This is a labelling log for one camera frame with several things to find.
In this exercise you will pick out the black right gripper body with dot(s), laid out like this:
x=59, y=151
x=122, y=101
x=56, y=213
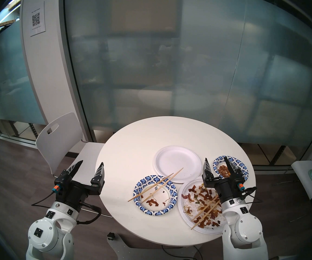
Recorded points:
x=226, y=191

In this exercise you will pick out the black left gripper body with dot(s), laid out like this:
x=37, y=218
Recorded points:
x=72, y=194

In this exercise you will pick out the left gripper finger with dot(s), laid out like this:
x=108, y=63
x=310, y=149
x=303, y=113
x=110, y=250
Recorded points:
x=98, y=181
x=70, y=170

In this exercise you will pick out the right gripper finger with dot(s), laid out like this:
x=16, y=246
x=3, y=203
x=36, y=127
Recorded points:
x=207, y=172
x=233, y=171

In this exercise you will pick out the wooden chopstick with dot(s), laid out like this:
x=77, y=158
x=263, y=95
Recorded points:
x=150, y=187
x=204, y=208
x=205, y=216
x=162, y=185

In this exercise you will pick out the small white foam plate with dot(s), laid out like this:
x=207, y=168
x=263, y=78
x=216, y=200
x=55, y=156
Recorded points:
x=176, y=162

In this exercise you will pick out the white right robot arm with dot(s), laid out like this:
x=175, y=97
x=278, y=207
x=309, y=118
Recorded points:
x=246, y=229

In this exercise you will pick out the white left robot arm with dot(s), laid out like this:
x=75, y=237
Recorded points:
x=41, y=232

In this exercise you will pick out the small blue patterned paper bowl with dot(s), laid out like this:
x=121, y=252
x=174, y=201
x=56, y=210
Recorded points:
x=240, y=164

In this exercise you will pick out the black metal shelf brace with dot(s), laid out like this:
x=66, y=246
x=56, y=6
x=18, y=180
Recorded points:
x=278, y=155

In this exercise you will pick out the large white foam plate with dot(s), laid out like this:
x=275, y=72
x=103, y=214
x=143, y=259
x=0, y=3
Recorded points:
x=185, y=216

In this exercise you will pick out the large blue patterned paper bowl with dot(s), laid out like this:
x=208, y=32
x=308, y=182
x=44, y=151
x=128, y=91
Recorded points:
x=161, y=200

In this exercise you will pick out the black knob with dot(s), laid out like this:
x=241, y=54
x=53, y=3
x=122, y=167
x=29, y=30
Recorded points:
x=111, y=236

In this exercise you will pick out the brown food scraps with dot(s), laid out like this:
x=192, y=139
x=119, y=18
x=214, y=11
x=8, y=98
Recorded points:
x=152, y=202

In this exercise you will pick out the white chair holding bottle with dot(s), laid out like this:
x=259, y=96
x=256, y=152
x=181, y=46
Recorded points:
x=303, y=178

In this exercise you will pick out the QR code paper sign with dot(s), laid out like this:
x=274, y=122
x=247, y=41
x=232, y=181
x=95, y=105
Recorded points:
x=36, y=19

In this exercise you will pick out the wooden shelf board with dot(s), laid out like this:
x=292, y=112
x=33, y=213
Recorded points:
x=8, y=23

